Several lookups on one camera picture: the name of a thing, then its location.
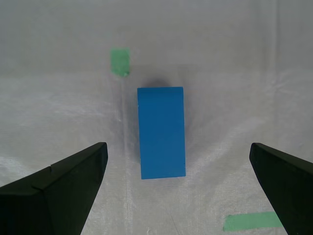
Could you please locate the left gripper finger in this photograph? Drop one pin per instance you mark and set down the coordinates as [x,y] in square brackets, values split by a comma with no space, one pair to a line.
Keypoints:
[49,203]
[291,191]

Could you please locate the long green tape strip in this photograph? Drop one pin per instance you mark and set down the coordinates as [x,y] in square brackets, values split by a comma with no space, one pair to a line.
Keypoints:
[249,221]

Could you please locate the small green tape mark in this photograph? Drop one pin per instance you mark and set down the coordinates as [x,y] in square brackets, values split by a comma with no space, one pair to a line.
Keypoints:
[119,62]

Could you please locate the blue rectangular block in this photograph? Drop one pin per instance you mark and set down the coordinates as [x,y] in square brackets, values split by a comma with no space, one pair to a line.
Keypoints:
[161,134]

